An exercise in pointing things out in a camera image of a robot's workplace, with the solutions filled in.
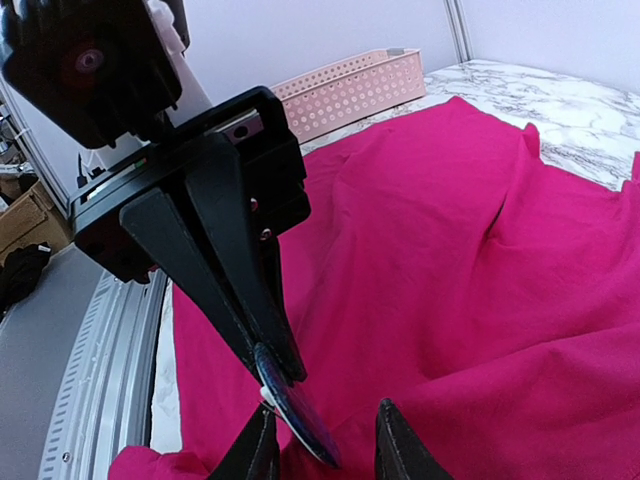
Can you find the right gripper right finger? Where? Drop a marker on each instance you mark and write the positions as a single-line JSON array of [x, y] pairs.
[[400, 454]]

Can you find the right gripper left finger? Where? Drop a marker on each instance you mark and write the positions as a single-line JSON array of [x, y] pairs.
[[255, 454]]

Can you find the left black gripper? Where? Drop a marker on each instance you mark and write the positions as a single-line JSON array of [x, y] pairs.
[[207, 242]]

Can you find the blue round brooch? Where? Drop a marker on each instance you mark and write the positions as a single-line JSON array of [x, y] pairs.
[[291, 404]]

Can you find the red t-shirt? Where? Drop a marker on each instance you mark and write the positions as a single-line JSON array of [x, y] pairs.
[[493, 298]]

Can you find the cardboard box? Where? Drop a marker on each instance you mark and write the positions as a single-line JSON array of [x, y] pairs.
[[33, 218]]

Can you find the pink plastic basket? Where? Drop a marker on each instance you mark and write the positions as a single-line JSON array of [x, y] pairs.
[[336, 95]]

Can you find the black bag on floor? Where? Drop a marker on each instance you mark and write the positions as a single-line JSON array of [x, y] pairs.
[[21, 273]]

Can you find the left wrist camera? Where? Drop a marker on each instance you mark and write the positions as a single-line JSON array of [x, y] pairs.
[[104, 70]]

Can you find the aluminium front rail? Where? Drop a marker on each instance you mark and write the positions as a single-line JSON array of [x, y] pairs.
[[104, 400]]

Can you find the left aluminium post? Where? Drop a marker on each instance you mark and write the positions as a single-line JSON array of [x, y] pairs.
[[39, 141]]

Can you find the aluminium post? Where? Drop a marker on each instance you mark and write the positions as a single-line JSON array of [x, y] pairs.
[[39, 141], [459, 30]]

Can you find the right aluminium post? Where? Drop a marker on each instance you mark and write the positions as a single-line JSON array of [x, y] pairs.
[[459, 30]]

